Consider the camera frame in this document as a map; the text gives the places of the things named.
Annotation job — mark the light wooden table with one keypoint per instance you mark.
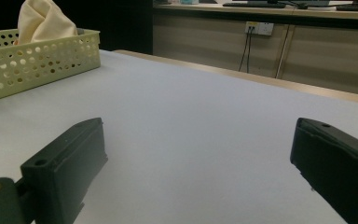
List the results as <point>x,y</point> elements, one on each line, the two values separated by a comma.
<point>261,79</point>

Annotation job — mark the cream cloth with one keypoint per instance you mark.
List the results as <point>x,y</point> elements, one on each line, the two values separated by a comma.
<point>43,21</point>

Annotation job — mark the black keyboard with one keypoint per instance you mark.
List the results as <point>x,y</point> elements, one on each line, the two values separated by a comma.
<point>357,7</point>
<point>254,5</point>

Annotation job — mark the beige panelled desk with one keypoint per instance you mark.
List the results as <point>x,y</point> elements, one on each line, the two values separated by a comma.
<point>323,53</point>

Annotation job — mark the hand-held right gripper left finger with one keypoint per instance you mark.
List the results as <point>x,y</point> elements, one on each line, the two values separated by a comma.
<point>62,168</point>

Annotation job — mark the pale green perforated plastic basket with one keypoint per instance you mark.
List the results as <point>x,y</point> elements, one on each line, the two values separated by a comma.
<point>37,74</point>

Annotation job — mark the white wall power outlet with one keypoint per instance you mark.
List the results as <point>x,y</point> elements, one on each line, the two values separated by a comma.
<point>261,28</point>

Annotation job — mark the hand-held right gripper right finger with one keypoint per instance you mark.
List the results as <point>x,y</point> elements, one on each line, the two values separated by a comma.
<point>338,165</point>

